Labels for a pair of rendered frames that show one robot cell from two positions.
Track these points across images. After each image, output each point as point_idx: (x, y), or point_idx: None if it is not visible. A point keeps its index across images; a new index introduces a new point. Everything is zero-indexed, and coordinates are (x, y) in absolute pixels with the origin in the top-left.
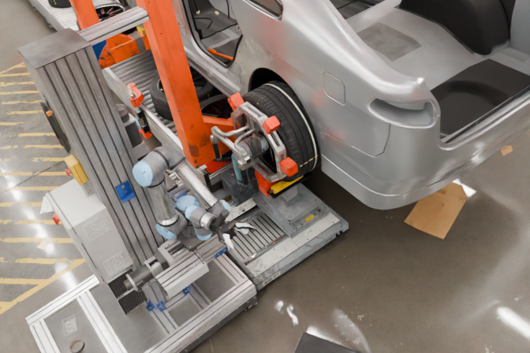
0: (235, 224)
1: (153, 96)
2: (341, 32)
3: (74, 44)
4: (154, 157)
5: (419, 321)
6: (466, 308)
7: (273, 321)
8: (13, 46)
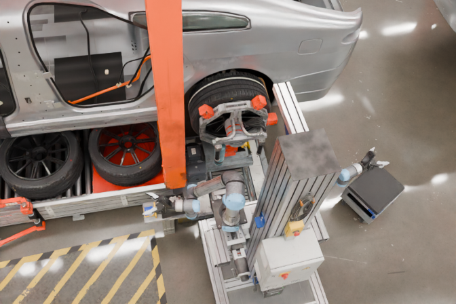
0: None
1: (39, 187)
2: (305, 9)
3: (315, 138)
4: None
5: (339, 135)
6: (341, 110)
7: None
8: None
